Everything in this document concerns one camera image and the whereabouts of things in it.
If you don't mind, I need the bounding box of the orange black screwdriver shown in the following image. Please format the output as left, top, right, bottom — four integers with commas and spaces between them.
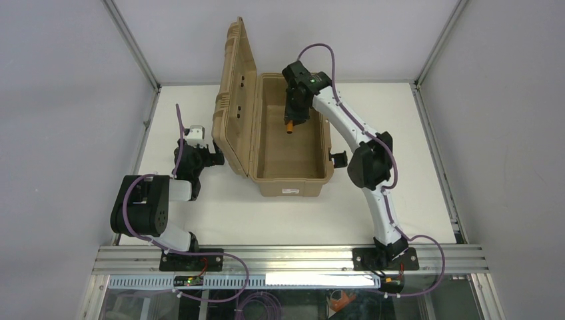
286, 121, 294, 134

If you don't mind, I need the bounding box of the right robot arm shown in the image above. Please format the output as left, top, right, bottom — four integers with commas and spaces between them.
282, 61, 408, 269

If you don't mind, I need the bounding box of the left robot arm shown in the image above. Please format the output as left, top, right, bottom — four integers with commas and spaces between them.
110, 141, 225, 253

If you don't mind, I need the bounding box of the tan plastic tool box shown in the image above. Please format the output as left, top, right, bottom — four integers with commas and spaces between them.
212, 17, 334, 197

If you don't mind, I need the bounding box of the black lower box latch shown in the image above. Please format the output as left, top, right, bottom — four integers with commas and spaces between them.
328, 151, 348, 169

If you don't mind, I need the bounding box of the orange object below table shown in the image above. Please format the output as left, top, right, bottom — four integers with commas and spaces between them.
328, 290, 356, 312

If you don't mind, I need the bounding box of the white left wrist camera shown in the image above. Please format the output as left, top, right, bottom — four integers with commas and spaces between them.
184, 125, 205, 145

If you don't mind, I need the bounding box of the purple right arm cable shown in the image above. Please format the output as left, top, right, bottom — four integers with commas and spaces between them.
296, 43, 446, 299

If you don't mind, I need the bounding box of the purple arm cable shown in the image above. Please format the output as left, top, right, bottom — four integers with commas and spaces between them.
296, 43, 446, 299
121, 103, 283, 320

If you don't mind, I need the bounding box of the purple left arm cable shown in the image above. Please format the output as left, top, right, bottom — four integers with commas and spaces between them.
121, 103, 283, 320

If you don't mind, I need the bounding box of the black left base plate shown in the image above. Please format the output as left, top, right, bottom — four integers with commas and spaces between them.
159, 248, 224, 272

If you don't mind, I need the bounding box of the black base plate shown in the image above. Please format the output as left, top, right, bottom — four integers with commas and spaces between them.
159, 248, 224, 272
352, 247, 420, 271

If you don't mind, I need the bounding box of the aluminium front rail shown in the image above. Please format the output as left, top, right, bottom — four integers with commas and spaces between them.
92, 244, 490, 275

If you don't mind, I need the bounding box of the white slotted cable duct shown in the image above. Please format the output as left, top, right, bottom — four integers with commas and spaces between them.
108, 273, 380, 291

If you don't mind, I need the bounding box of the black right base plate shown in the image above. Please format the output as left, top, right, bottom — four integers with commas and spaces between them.
352, 247, 420, 271

